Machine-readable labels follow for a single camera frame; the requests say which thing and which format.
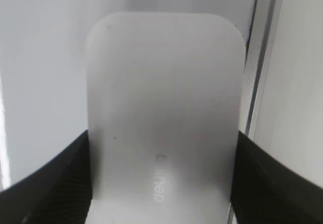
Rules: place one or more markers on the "white board with grey frame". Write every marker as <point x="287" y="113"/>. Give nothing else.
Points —
<point x="43" y="95"/>

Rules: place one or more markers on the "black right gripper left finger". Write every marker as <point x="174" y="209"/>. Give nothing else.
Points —
<point x="59" y="192"/>

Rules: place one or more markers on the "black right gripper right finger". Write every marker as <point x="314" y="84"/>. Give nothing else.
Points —
<point x="265" y="191"/>

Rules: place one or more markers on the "white rectangular board eraser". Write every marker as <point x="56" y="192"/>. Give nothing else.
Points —
<point x="163" y="97"/>

